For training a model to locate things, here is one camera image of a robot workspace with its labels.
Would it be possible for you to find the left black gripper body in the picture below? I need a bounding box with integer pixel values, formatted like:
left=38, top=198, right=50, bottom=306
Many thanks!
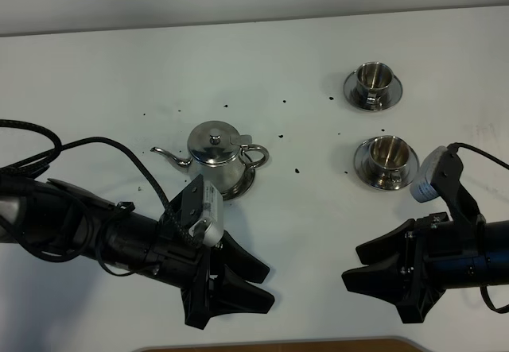
left=146, top=224, right=225, bottom=330

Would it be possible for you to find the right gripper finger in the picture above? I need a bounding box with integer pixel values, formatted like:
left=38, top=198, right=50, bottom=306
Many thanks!
left=356, top=219, right=416, bottom=267
left=341, top=254, right=414, bottom=306

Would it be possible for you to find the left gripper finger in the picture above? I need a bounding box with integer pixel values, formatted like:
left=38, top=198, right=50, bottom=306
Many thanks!
left=209, top=274, right=275, bottom=317
left=220, top=231, right=270, bottom=284

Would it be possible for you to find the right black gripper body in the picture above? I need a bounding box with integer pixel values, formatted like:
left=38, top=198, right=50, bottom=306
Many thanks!
left=397, top=212, right=485, bottom=323

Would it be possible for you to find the stainless steel teapot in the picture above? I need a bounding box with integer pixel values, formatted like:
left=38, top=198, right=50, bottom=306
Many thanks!
left=150, top=121, right=270, bottom=195

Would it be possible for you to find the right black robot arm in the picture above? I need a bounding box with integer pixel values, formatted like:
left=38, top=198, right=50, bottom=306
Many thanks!
left=342, top=212, right=508, bottom=323

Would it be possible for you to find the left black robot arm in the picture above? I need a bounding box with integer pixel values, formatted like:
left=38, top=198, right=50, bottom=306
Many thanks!
left=1, top=177, right=274, bottom=329

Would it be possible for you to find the teapot steel saucer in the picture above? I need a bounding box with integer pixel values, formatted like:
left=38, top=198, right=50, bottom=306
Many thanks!
left=222, top=168, right=256, bottom=201

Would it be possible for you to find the brown wooden board edge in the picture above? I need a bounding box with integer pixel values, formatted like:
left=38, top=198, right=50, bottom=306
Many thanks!
left=142, top=337, right=427, bottom=352

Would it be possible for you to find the near steel saucer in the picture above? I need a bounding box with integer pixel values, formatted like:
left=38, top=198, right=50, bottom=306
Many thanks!
left=354, top=137, right=420, bottom=191

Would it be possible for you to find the near steel teacup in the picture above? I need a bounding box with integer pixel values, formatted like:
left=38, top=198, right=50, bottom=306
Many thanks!
left=369, top=135, right=410, bottom=183

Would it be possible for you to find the steel teacup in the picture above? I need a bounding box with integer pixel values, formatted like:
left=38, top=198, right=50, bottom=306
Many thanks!
left=369, top=135, right=410, bottom=183
left=355, top=61, right=394, bottom=106

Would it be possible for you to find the far steel saucer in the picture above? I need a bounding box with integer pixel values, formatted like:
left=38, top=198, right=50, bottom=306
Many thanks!
left=343, top=71, right=403, bottom=112

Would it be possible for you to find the far steel teacup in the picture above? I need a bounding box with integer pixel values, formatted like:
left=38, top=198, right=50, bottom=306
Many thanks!
left=355, top=61, right=394, bottom=106

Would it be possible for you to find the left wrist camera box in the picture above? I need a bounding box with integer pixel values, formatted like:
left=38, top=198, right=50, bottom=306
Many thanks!
left=161, top=175, right=225, bottom=248

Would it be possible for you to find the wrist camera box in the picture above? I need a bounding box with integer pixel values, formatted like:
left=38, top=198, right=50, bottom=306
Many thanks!
left=410, top=145, right=485, bottom=227
left=161, top=175, right=225, bottom=248

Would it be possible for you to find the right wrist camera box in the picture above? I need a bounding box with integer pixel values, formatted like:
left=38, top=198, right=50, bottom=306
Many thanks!
left=410, top=145, right=485, bottom=227

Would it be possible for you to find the right black cable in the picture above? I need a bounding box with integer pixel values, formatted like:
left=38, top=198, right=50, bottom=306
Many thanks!
left=453, top=142, right=509, bottom=313

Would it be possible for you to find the left braided black cable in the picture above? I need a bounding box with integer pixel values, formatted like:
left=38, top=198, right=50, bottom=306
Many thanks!
left=0, top=118, right=200, bottom=249

